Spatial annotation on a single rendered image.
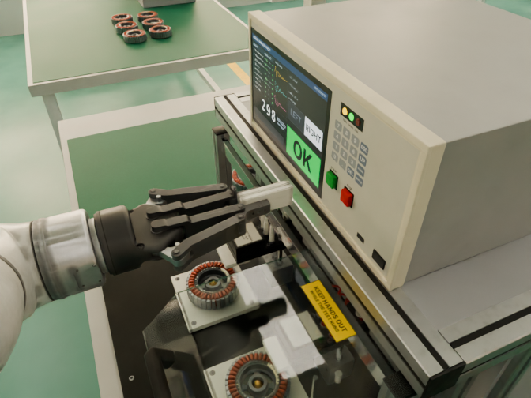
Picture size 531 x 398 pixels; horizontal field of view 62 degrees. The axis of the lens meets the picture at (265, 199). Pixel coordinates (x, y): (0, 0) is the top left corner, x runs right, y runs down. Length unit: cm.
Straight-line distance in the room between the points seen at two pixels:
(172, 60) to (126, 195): 97
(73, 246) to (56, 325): 157
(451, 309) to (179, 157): 105
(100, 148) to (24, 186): 135
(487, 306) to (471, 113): 23
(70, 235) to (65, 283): 5
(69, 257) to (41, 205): 218
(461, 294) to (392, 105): 24
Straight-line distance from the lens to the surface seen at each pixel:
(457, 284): 59
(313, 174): 65
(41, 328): 207
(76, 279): 50
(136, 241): 51
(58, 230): 50
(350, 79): 54
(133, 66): 211
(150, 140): 153
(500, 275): 63
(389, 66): 59
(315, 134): 61
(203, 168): 137
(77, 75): 211
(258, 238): 88
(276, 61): 69
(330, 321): 58
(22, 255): 49
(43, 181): 285
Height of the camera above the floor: 154
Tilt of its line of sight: 39 degrees down
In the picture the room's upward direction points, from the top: straight up
